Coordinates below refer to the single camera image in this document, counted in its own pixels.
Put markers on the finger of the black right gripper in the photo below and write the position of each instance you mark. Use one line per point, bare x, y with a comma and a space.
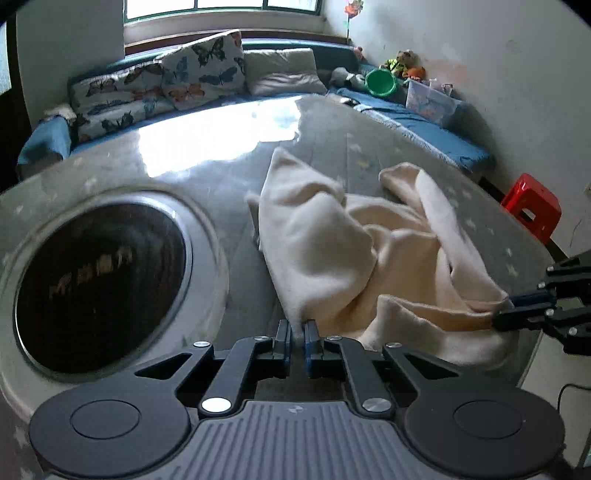
530, 318
532, 298

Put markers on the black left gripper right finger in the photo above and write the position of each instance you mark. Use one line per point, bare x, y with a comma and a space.
380, 384

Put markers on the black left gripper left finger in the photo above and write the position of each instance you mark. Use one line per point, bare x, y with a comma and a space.
214, 383

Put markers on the cream knitted garment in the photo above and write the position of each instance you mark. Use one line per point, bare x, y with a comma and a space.
378, 270

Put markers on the red plastic stool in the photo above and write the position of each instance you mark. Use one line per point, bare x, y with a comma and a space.
535, 206

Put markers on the round black induction cooktop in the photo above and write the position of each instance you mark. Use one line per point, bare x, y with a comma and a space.
101, 288

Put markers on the clear plastic storage box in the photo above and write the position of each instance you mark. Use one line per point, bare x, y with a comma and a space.
432, 104

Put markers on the green plastic bowl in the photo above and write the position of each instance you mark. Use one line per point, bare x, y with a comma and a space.
381, 83

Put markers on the stuffed toy animals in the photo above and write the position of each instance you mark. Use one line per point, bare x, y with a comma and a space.
405, 65

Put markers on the beige plain cushion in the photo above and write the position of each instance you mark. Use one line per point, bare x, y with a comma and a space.
271, 72

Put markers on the blue bench sofa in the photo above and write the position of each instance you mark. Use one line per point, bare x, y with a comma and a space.
468, 157

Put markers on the blue folded blanket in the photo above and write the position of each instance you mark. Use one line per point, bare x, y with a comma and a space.
51, 136

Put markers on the butterfly print pillow lying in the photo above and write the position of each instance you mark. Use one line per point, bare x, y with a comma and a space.
109, 103

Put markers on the butterfly print pillow upright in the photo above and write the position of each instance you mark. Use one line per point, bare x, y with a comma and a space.
204, 70

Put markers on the red flower decoration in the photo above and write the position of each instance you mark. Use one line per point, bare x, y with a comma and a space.
352, 10

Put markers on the green framed window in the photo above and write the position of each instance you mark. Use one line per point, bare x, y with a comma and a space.
135, 10

